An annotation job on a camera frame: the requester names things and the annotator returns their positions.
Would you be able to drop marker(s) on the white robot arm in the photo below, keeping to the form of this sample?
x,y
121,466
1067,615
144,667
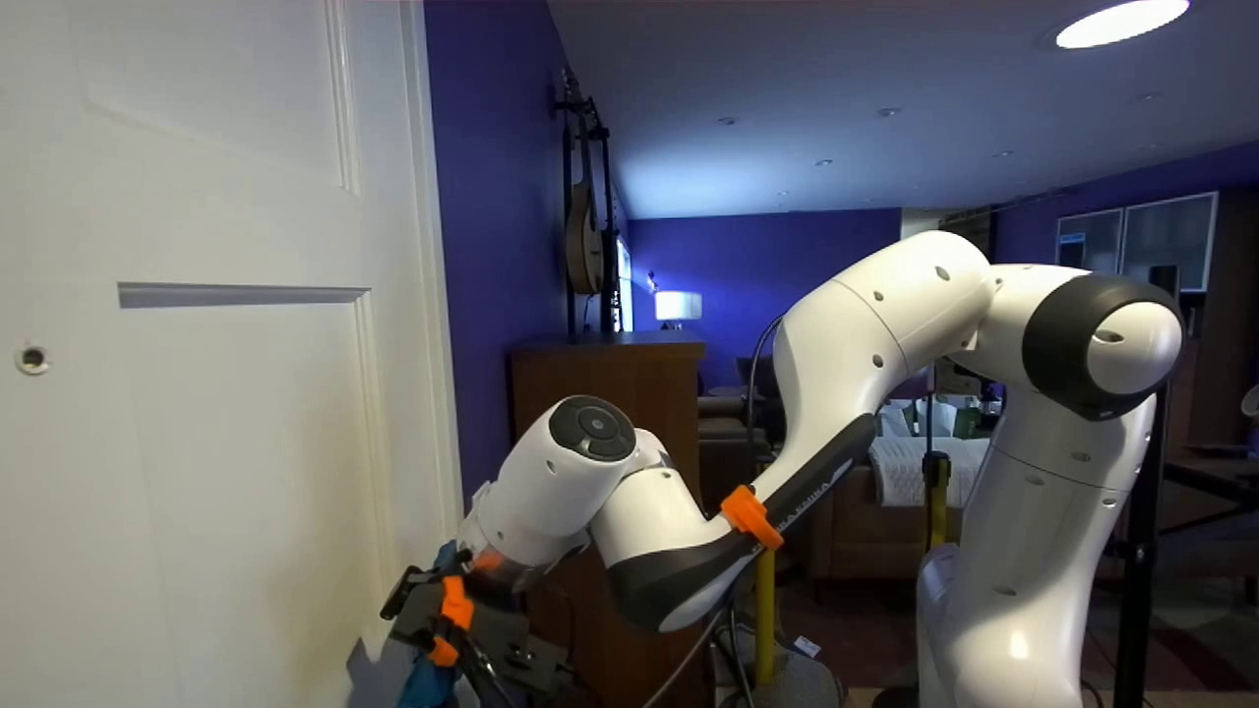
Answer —
x,y
1011,551

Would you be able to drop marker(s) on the round ceiling light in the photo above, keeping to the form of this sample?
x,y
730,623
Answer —
x,y
1119,22

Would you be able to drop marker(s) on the white table lamp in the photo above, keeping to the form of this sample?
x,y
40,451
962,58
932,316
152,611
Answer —
x,y
680,304

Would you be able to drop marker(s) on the door peephole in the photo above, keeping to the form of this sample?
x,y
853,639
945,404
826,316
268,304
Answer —
x,y
34,359

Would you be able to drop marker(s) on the black tripod pole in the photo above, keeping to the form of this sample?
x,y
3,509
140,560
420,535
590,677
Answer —
x,y
1138,577

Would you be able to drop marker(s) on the yellow stand pole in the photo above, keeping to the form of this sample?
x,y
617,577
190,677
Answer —
x,y
765,618

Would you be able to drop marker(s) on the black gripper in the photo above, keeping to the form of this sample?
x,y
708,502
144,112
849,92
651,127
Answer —
x,y
468,646

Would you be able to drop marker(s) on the white framed window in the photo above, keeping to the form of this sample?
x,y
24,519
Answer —
x,y
1138,237

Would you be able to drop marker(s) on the white panel door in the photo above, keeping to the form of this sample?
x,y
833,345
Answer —
x,y
224,226

